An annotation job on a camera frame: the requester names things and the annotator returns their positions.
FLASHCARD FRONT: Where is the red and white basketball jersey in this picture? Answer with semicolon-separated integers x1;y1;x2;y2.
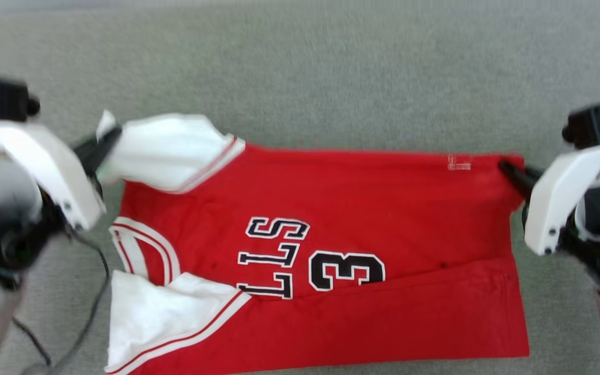
94;110;531;375

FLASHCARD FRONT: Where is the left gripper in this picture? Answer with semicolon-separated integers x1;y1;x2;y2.
0;128;122;288

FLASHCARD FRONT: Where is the thin black cable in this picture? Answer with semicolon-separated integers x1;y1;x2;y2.
12;233;111;375

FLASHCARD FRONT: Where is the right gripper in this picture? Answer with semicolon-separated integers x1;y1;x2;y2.
498;160;600;286

